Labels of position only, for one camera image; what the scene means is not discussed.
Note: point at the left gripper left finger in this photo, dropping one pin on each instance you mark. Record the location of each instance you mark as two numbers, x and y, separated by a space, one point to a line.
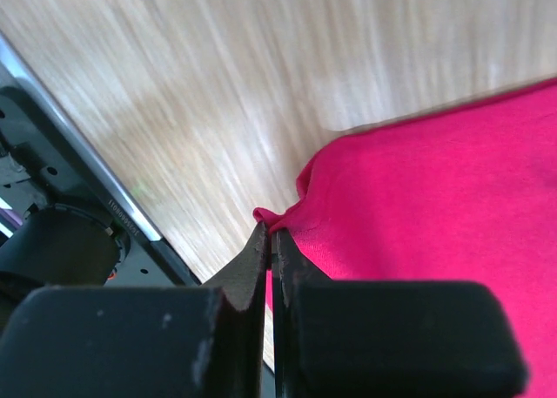
204 341

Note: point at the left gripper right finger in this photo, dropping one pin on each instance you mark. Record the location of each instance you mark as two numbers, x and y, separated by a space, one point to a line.
353 338

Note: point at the red t-shirt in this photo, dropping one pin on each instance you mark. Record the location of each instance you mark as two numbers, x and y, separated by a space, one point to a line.
464 194

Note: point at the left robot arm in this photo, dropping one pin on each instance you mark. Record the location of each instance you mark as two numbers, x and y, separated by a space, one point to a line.
64 333

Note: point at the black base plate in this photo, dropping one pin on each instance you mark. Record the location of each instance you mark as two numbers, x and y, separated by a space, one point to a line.
65 176

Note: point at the aluminium frame rail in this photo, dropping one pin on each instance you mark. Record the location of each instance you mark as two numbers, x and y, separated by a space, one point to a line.
102 180

